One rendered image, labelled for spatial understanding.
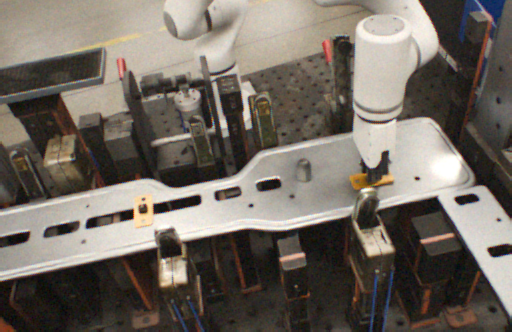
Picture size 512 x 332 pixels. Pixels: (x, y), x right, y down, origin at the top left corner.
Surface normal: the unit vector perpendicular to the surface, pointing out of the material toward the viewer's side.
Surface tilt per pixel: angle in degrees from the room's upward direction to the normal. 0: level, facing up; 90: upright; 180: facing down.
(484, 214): 0
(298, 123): 0
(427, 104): 0
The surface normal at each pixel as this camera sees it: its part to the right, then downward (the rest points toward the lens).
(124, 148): 0.18, 0.68
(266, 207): -0.11, -0.71
